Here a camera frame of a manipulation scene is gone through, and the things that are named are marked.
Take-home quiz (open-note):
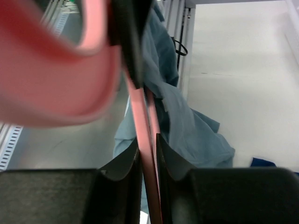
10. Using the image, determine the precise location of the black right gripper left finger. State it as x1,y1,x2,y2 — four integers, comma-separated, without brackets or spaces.
0,140,142,224

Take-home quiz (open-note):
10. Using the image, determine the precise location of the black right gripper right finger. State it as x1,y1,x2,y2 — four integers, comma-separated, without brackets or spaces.
156,134,299,224

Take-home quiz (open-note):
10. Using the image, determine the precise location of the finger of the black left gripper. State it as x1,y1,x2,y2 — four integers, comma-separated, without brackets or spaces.
109,0,153,89

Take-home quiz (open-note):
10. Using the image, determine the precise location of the light blue t-shirt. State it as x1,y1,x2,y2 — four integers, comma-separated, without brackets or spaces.
113,0,235,213

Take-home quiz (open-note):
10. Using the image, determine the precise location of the pink plastic hanger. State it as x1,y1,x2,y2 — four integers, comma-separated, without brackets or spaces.
0,0,162,224

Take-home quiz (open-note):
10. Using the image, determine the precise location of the aluminium rail frame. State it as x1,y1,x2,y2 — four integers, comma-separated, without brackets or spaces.
160,0,196,99

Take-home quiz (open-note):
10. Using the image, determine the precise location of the black cable loop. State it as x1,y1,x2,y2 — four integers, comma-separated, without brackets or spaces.
171,36,189,70

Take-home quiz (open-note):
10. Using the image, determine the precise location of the white perforated cable duct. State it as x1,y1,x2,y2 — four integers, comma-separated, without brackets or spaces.
0,124,23,171

